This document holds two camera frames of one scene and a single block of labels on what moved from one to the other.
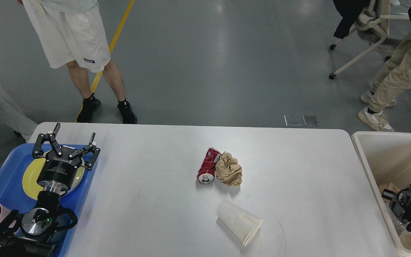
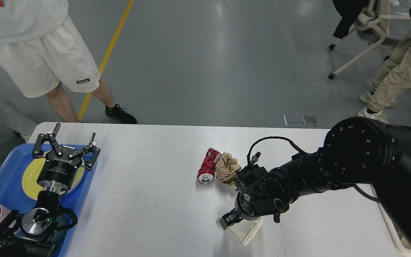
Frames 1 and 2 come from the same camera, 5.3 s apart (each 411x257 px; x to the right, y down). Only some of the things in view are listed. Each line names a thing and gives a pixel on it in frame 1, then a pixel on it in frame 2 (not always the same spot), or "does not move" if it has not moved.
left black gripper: [58, 168] does not move
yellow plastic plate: [30, 180] does not move
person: [71, 33] -> [40, 50]
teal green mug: [65, 219] does not move
